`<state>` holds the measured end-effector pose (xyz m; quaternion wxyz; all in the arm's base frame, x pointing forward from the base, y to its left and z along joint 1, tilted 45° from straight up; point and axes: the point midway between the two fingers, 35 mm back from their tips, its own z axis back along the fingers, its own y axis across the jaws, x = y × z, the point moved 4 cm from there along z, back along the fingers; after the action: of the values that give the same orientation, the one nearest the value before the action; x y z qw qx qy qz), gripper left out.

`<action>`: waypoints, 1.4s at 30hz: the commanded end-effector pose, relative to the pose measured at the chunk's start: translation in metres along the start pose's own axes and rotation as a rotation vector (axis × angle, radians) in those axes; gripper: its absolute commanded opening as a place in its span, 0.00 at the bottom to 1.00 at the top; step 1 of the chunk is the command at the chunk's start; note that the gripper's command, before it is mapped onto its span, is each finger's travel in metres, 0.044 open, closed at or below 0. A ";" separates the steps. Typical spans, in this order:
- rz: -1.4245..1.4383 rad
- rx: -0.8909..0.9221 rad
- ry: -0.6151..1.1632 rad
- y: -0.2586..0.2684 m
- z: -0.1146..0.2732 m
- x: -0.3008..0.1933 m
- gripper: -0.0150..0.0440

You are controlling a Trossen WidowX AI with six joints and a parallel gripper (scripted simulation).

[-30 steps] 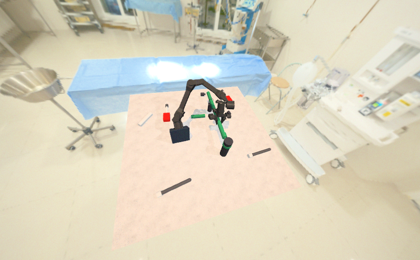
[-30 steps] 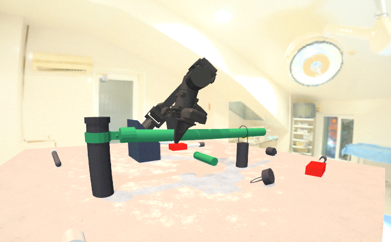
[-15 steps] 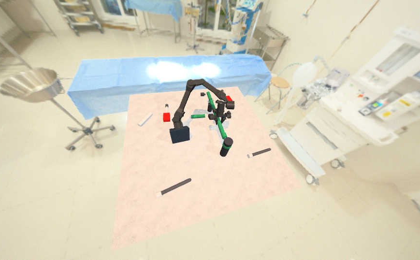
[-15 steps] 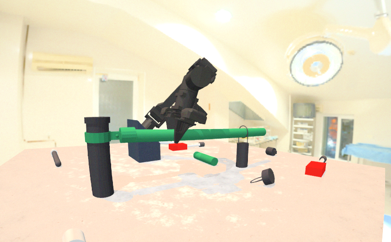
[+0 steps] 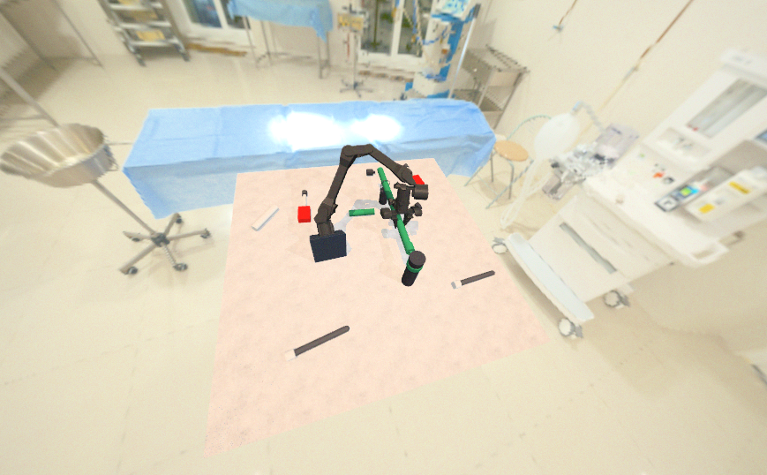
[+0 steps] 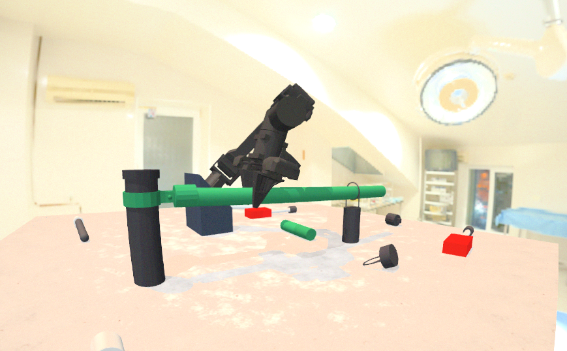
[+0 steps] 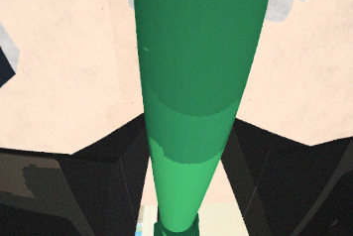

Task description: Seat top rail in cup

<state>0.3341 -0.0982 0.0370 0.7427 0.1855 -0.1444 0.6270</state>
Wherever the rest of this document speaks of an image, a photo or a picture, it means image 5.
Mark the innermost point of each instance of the black post with cap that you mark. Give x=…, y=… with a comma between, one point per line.
x=416, y=260

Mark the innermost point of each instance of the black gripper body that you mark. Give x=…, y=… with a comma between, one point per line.
x=401, y=207

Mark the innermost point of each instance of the green clamp band with cup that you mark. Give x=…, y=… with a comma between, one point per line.
x=409, y=247

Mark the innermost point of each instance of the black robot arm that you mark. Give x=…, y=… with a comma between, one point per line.
x=348, y=155

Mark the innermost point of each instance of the long green rod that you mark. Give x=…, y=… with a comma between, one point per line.
x=400, y=226

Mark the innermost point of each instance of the white cylinder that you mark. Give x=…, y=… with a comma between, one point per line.
x=264, y=217

